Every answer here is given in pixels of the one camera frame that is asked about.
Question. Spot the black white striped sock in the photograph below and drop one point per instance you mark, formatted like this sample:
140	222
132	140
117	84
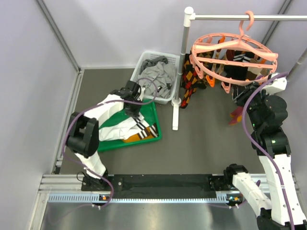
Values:
237	72

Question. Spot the white metal clothes rack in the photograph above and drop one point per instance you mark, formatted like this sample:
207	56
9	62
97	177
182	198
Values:
190	15

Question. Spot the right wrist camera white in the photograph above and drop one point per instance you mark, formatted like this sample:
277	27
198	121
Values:
278	85

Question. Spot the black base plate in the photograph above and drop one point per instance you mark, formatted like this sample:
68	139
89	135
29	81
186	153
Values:
167	186

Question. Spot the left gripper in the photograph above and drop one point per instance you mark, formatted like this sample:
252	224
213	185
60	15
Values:
134	114

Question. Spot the black argyle sock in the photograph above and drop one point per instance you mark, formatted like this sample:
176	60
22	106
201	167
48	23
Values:
190	82

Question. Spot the orange brown striped sock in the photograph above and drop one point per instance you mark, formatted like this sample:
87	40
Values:
146	134

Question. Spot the orange clothes clip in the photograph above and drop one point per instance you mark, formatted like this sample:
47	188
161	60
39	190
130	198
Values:
210	80

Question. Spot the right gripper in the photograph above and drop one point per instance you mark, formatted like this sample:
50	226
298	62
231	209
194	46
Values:
239	99

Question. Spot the pink round clip hanger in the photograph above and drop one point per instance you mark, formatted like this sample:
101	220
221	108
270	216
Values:
207	57

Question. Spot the grey slotted cable duct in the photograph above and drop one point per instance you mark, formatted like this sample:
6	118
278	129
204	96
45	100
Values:
96	198

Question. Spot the grey clothes pile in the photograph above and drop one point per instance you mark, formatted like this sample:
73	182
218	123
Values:
157	76

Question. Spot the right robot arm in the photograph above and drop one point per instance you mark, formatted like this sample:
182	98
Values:
280	210

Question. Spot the green plastic tray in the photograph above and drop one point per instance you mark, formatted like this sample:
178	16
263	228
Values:
150	116

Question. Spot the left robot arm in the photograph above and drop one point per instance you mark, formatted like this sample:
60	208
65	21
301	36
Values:
83	137

